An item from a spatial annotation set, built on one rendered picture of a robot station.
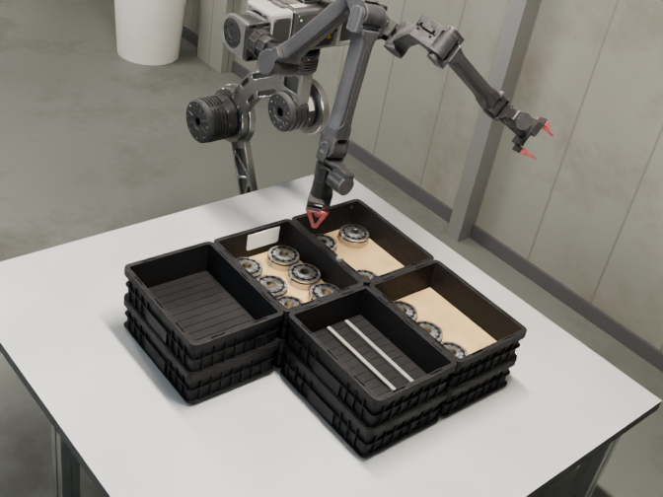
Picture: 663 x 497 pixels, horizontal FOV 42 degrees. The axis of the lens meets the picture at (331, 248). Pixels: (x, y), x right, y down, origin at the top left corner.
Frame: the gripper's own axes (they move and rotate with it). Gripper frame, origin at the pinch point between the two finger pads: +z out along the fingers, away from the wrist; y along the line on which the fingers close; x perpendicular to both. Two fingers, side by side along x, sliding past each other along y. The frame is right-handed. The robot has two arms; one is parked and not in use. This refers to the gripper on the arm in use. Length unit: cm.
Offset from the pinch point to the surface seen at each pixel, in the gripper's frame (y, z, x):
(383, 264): 17.8, 23.4, -23.9
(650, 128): 133, 5, -129
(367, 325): -15.7, 23.3, -21.5
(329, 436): -51, 36, -16
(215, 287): -11.7, 23.7, 26.1
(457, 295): 3, 19, -48
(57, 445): -54, 59, 60
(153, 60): 321, 105, 143
